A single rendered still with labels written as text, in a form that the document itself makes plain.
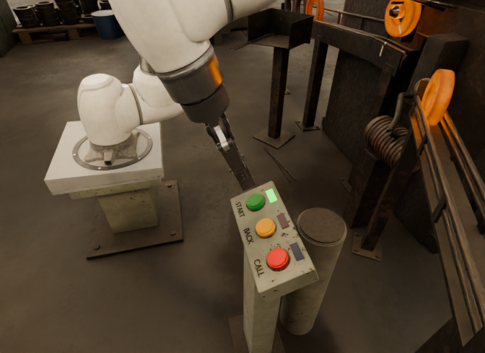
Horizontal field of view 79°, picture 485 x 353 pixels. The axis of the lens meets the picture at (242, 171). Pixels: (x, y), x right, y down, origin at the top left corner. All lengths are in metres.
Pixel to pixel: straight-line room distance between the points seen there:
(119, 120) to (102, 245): 0.58
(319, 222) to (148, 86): 0.72
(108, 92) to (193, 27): 0.71
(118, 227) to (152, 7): 1.14
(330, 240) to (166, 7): 0.57
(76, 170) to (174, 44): 0.84
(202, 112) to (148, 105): 0.68
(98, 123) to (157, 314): 0.70
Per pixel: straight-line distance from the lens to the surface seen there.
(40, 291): 1.44
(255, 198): 0.66
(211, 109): 0.46
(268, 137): 1.93
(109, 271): 1.37
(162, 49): 0.41
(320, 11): 1.93
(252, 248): 0.60
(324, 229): 0.74
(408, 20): 1.33
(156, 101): 1.12
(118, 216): 1.37
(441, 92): 0.93
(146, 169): 1.11
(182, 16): 0.40
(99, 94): 1.08
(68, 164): 1.22
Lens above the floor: 1.08
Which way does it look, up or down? 40 degrees down
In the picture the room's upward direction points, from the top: straight up
